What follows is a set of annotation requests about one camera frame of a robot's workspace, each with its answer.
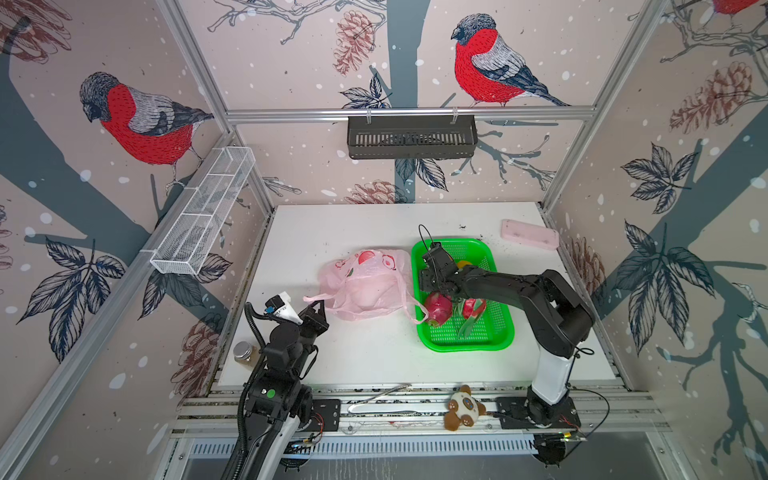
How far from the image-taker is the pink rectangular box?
1.09 m

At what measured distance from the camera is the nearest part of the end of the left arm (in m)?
0.56

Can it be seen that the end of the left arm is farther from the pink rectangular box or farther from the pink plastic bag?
the pink rectangular box

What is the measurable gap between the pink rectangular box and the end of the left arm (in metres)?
0.76

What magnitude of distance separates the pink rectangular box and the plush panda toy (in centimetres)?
60

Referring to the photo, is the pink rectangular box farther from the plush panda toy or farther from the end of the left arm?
the end of the left arm

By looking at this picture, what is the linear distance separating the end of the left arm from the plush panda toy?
0.38 m

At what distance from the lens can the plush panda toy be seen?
2.38 feet
